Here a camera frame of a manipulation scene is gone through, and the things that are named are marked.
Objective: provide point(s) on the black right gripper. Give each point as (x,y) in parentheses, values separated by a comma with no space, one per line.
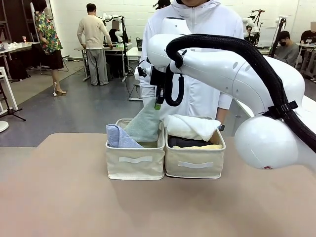
(158,76)

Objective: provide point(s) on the grey green cone towel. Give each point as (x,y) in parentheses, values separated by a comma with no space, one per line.
(145,123)

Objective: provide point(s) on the white towel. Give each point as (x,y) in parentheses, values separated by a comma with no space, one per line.
(190,126)

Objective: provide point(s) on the dark grey towel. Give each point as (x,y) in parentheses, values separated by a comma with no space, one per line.
(182,142)

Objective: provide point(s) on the blue cone towel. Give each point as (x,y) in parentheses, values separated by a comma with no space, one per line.
(116,135)

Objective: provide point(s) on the yellow towel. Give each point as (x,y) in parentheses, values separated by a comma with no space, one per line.
(197,147)

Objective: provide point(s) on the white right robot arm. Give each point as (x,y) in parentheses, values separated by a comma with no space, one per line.
(222,71)

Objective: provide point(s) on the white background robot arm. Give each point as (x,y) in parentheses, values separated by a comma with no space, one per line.
(109,17)
(248,24)

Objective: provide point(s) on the beige fabric basket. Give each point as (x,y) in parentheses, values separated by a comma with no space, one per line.
(195,164)
(134,163)

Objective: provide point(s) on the dark smartwatch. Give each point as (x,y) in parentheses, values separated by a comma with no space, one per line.
(221,127)

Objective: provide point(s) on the grey background work table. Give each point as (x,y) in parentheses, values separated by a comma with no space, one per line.
(116,49)

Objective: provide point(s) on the man in cream sweater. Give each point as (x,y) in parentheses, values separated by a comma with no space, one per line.
(92,37)

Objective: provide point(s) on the person in white hoodie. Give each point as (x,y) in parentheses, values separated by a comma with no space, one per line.
(209,22)

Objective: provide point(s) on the person in floral shirt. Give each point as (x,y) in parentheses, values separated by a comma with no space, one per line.
(48,37)

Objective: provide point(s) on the black tripod stand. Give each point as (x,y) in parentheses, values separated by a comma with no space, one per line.
(277,37)

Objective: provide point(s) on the seated person with mask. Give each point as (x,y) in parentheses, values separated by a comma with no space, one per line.
(287,50)

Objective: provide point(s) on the black floor tripod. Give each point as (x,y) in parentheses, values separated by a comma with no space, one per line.
(11,112)

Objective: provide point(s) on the white round floor base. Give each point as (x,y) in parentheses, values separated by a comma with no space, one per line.
(3,126)

